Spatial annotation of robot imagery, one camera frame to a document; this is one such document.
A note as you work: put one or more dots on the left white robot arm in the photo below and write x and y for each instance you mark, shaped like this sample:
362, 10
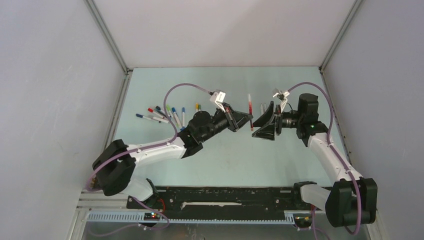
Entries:
117, 166

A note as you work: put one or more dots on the aluminium frame rail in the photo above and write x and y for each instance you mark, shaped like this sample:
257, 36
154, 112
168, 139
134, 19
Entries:
125, 72
330, 79

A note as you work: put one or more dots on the blue cap thin marker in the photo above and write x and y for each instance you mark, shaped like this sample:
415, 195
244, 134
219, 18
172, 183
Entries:
183, 113

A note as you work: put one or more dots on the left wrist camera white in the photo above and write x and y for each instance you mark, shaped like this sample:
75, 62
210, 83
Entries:
217, 98

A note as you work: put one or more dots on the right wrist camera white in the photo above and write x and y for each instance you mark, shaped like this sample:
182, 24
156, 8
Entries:
282, 96

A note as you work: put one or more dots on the grey cable duct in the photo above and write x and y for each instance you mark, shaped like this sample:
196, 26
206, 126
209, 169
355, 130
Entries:
149, 217

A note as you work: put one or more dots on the aluminium frame rail right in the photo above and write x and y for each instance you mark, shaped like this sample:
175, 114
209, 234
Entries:
330, 79

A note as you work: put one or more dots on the blue cap thick marker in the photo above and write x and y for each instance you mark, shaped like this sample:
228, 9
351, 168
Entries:
176, 117

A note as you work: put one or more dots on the grey cap white marker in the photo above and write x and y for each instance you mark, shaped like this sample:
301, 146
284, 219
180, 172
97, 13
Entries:
161, 120

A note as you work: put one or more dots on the light green cap marker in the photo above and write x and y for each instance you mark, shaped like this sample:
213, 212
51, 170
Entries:
169, 110

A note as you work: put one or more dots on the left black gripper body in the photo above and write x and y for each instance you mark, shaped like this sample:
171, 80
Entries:
219, 122

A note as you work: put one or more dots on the aluminium frame rail left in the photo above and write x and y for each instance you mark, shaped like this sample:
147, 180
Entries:
125, 72

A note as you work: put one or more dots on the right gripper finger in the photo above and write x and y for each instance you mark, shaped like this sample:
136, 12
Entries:
266, 132
267, 119

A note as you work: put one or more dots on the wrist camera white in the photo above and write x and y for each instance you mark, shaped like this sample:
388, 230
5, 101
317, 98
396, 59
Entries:
282, 96
217, 98

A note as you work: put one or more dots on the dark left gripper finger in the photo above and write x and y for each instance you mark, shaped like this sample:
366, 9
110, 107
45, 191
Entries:
239, 125
236, 119

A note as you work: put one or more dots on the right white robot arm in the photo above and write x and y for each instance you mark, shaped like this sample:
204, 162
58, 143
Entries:
352, 199

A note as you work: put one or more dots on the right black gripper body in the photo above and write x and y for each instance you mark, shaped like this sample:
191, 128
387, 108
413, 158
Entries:
290, 120

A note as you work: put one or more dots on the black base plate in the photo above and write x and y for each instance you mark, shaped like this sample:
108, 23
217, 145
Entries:
229, 203

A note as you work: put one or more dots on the navy cap marker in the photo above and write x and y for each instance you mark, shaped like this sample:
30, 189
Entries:
162, 112

